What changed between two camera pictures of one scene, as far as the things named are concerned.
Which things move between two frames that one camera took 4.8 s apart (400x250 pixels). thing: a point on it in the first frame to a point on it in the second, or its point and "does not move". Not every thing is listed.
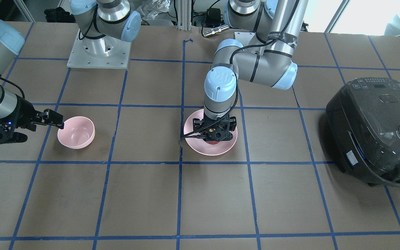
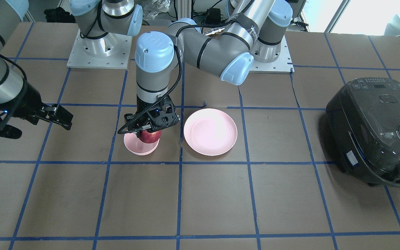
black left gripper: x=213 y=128 to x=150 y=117
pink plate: x=199 y=146 does not move
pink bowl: x=78 y=132 to x=134 y=144
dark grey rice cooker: x=375 y=126 does not move
